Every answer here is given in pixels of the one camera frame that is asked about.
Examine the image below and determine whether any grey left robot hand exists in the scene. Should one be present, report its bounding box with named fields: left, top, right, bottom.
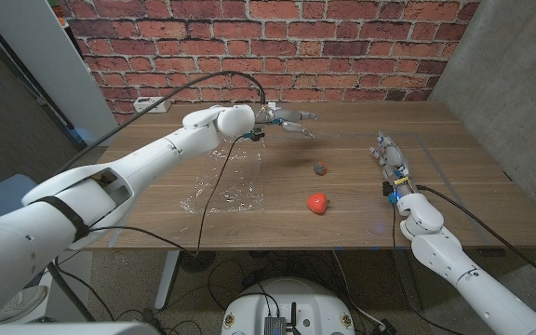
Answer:
left=254, top=102, right=319, bottom=139

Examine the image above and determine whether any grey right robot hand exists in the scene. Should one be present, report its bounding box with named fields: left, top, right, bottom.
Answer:
left=368, top=130, right=418, bottom=200

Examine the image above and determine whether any clear plastic wrap sheet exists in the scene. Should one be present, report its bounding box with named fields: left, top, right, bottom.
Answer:
left=180, top=134, right=268, bottom=215

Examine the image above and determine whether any red cap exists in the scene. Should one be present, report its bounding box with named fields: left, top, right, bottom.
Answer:
left=306, top=193, right=329, bottom=216

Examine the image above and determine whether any brick print backdrop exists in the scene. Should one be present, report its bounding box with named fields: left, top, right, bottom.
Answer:
left=58, top=0, right=481, bottom=127

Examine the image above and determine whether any grey table leg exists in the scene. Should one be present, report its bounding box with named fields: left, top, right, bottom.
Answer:
left=391, top=248, right=422, bottom=312

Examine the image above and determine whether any white power strip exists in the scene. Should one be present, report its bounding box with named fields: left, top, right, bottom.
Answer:
left=133, top=96, right=172, bottom=114

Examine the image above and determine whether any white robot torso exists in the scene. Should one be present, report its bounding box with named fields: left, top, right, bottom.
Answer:
left=221, top=277, right=355, bottom=335

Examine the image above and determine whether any black round floor fan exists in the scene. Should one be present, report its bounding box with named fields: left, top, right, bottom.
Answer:
left=178, top=250, right=217, bottom=275

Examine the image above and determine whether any white table leg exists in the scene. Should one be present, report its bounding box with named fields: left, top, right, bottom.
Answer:
left=154, top=250, right=181, bottom=311

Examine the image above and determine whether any white robot chest panel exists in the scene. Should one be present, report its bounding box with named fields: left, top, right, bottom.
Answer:
left=0, top=320, right=161, bottom=335

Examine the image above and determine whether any grey sneaker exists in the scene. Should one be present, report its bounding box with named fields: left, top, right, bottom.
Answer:
left=0, top=284, right=49, bottom=324

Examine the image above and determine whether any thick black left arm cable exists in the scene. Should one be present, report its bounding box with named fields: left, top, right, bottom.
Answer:
left=47, top=70, right=268, bottom=323

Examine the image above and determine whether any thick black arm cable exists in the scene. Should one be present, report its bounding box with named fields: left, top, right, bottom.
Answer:
left=47, top=70, right=268, bottom=323
left=416, top=184, right=536, bottom=289

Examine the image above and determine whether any thin black left wrist cable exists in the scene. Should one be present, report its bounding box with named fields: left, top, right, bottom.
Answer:
left=86, top=134, right=246, bottom=256

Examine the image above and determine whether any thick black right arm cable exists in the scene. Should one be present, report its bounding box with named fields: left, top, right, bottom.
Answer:
left=416, top=184, right=536, bottom=289

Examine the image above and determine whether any white wall panel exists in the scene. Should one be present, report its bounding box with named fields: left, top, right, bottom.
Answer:
left=0, top=0, right=121, bottom=147

